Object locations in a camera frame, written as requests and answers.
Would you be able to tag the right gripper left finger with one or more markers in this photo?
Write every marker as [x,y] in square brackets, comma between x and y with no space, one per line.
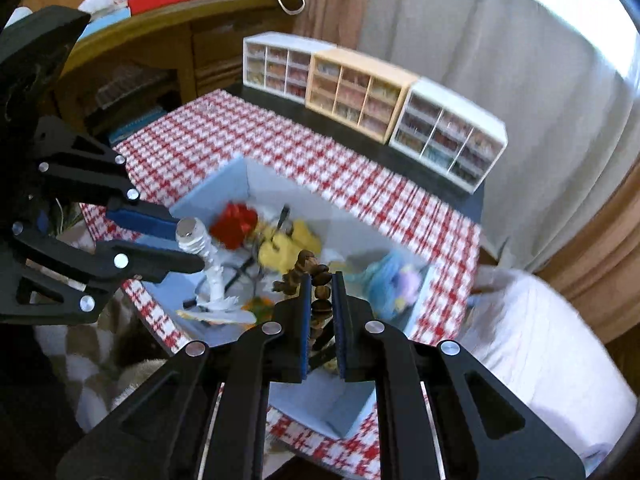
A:
[202,415]

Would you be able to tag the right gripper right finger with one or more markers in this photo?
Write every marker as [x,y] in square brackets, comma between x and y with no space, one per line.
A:
[441,413]

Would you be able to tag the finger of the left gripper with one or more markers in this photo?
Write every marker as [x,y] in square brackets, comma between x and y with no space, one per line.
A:
[47,282]
[145,219]

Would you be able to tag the yellow orange flower mirror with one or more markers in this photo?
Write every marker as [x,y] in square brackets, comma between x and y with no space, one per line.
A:
[212,305]

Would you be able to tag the red fuzzy scrunchie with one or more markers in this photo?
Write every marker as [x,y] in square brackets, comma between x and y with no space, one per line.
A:
[234,225]

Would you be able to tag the eyeglasses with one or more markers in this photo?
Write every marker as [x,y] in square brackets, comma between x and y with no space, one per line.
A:
[251,245]

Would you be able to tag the blue pipe cleaner flower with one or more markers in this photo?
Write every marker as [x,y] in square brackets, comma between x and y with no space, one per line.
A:
[391,285]

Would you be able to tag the yellow bear keychain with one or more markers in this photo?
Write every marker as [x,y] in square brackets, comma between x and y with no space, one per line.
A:
[278,249]

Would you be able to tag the orange fuzzy scrunchie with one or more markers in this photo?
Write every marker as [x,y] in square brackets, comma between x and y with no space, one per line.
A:
[261,307]

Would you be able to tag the blue books stack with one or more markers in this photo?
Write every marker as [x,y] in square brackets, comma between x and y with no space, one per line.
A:
[125,131]

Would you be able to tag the wooden desk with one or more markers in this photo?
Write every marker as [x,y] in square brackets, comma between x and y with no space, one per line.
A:
[170,55]

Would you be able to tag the white bed cover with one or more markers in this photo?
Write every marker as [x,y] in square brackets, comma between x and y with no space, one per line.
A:
[538,345]

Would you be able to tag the orange curtain right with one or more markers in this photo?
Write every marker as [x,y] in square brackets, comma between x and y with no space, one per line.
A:
[598,270]

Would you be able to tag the white drawer organizer left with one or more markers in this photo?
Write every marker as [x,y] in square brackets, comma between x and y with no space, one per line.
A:
[279,63]

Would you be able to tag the white drawer organizer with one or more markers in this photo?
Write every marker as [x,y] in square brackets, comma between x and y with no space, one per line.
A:
[279,63]
[449,135]

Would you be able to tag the red white checkered cloth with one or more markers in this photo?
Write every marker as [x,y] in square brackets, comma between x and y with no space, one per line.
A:
[378,185]

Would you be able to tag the beige drawer organizer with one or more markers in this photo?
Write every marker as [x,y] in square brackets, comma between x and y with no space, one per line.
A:
[357,91]

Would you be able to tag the white drawer organizer right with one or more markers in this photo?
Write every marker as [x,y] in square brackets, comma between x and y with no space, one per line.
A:
[449,135]

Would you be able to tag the white sheer curtain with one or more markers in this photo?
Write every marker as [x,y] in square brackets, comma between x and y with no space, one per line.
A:
[572,120]

